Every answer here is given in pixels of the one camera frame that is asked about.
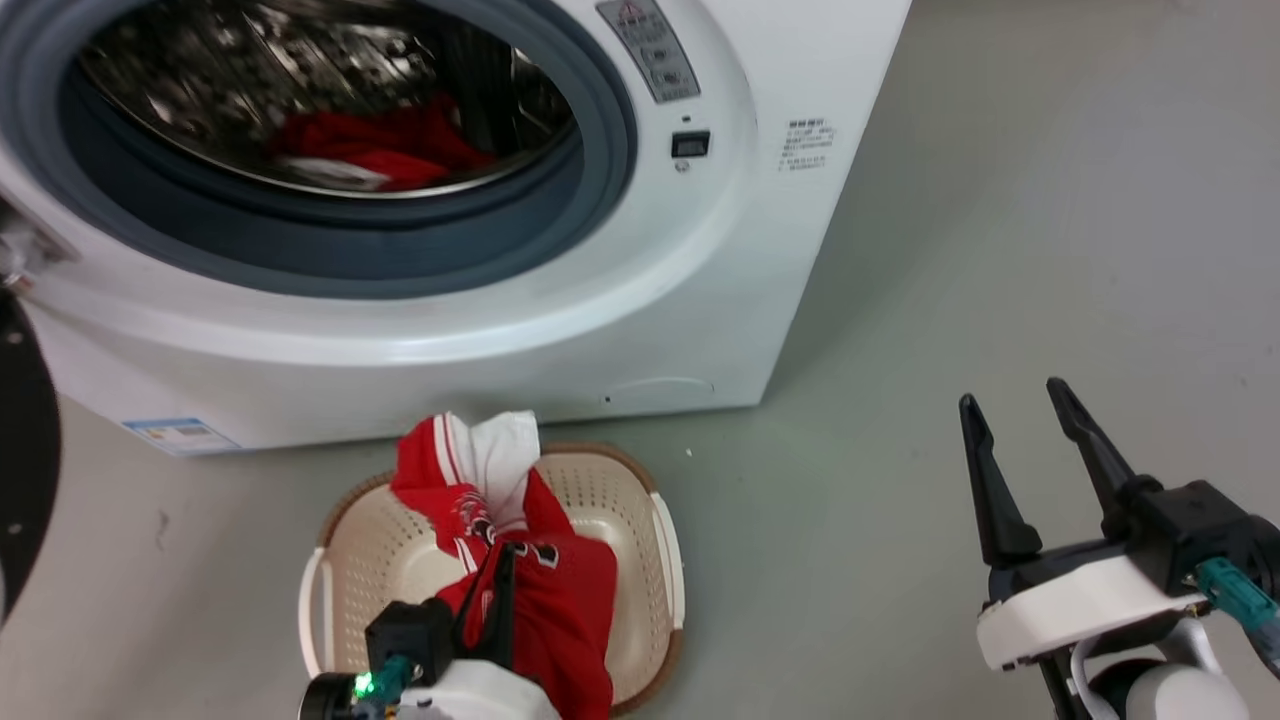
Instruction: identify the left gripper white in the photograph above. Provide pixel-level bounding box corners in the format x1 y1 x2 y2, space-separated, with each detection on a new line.
398 542 563 720

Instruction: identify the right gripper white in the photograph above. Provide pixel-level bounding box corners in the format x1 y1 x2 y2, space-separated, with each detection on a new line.
958 376 1207 673

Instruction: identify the red and white jersey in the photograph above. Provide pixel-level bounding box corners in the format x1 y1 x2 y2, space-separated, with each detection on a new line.
389 410 619 720

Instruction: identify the beige perforated laundry basket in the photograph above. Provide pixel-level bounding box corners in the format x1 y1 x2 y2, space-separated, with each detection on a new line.
298 441 687 718

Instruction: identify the white front-load washing machine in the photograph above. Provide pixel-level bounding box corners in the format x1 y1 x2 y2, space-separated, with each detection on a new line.
0 0 913 458

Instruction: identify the blue energy label sticker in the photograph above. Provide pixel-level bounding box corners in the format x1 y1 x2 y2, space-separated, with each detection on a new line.
121 417 242 458

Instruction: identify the grey rubber door gasket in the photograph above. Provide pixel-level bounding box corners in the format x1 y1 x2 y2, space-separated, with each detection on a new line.
0 0 639 300

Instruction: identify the small printed text sticker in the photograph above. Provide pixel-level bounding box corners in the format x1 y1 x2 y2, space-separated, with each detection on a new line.
778 117 837 173

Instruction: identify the red garment with white print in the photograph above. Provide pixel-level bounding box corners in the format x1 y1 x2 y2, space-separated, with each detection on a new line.
268 95 498 193

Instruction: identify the black round washer door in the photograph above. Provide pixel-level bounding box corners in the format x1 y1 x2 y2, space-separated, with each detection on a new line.
0 288 63 626

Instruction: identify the grey warning label sticker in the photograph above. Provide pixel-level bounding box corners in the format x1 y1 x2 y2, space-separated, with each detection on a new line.
596 0 702 105

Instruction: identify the steel washer drum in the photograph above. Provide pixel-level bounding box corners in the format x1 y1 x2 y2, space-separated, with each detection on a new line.
76 0 579 199

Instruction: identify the teal left connector cable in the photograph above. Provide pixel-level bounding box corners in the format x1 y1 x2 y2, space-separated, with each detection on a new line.
298 655 416 720

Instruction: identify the teal connector cable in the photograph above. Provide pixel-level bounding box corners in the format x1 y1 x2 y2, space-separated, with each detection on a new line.
1194 556 1280 683
298 655 416 720

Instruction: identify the teal right connector cable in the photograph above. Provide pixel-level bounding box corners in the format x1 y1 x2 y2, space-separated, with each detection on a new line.
1194 556 1280 683

